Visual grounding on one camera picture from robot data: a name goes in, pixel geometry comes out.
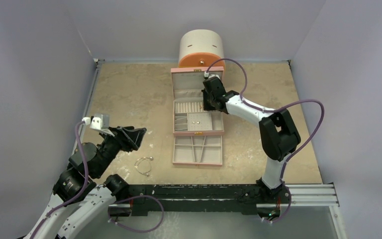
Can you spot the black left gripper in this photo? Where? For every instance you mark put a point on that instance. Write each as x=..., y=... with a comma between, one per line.
x=127, y=143

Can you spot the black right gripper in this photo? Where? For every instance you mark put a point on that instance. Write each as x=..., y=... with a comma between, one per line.
x=209, y=100

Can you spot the silver pearl bangle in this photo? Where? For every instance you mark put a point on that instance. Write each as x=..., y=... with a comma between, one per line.
x=143, y=165

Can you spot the pink jewelry box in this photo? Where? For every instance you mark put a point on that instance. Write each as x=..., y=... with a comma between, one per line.
x=187, y=84

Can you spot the pink box pull-out drawer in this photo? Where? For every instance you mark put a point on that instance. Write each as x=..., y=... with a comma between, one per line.
x=198, y=150

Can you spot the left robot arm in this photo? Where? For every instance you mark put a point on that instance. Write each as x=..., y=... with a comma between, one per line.
x=98, y=158

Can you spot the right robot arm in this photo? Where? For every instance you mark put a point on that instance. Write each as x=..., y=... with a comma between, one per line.
x=279, y=135

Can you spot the round beige orange box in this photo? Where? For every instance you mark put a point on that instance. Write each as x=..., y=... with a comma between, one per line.
x=200, y=47

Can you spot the aluminium frame rail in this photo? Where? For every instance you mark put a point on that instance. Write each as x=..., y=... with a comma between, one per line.
x=60, y=207

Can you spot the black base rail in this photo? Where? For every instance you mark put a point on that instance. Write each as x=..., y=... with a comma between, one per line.
x=247, y=199

